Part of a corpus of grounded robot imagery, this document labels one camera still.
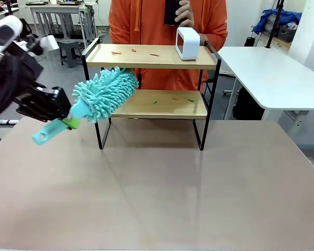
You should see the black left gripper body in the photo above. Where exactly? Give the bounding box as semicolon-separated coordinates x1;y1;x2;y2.
15;86;73;123

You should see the teal chenille duster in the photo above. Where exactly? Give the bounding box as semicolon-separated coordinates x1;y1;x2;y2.
31;66;140;146

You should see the white rounded box speaker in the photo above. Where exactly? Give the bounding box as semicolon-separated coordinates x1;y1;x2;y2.
175;27;201;61

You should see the black mesh pen holder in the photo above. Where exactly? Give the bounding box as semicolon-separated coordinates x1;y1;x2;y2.
164;0;185;27

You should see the person left hand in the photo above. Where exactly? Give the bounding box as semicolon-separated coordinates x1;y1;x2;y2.
174;0;195;28

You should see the grey plastic stool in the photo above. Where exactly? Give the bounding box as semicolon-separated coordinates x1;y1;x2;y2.
58;39;83;69

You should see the black backpack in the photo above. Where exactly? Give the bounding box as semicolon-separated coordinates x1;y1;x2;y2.
19;18;33;37

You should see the white background desk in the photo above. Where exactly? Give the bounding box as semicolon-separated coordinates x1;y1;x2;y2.
0;6;19;25

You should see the person in orange hoodie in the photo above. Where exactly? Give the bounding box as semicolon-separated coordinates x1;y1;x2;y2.
108;0;229;91

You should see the black box under table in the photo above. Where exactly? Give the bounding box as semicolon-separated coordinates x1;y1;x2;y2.
232;86;265;121

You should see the white side table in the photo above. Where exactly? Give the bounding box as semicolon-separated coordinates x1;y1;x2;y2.
216;46;314;121

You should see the black tripod pole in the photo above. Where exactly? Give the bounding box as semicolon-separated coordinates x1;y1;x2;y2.
265;0;285;49

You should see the blue cloth pile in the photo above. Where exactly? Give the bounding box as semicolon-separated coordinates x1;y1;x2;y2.
251;8;302;35

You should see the black mesh basket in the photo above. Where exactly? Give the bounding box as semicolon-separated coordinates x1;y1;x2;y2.
278;23;297;42

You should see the black robot cable hose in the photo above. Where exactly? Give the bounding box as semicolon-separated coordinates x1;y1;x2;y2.
0;55;44;121

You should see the white grey-frame background table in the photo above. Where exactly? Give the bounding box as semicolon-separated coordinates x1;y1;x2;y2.
29;2;96;40

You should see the two-tier wooden black-frame shelf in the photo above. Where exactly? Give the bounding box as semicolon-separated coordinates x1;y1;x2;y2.
81;38;222;152

